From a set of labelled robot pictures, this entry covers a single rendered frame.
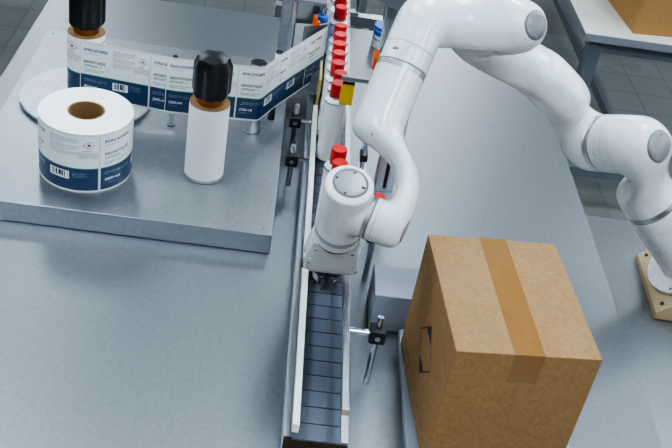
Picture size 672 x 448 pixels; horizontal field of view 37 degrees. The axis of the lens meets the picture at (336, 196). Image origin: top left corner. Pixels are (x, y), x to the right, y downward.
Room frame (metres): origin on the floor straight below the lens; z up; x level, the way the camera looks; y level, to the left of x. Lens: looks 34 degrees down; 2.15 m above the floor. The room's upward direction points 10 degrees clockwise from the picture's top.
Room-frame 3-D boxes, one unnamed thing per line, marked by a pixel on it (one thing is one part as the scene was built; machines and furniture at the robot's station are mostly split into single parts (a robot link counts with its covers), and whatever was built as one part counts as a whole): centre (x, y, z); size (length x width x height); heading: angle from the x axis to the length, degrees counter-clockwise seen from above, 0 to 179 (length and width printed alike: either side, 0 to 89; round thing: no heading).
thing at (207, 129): (1.87, 0.30, 1.03); 0.09 x 0.09 x 0.30
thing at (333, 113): (2.03, 0.04, 0.98); 0.05 x 0.05 x 0.20
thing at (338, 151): (1.75, 0.01, 0.98); 0.05 x 0.05 x 0.20
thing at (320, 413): (1.97, 0.03, 0.86); 1.65 x 0.08 x 0.04; 5
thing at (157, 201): (2.05, 0.49, 0.86); 0.80 x 0.67 x 0.05; 5
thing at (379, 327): (1.35, -0.10, 0.91); 0.07 x 0.03 x 0.17; 95
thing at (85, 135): (1.81, 0.56, 0.95); 0.20 x 0.20 x 0.14
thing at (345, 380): (1.68, -0.03, 0.96); 1.07 x 0.01 x 0.01; 5
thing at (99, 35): (2.09, 0.65, 1.04); 0.09 x 0.09 x 0.29
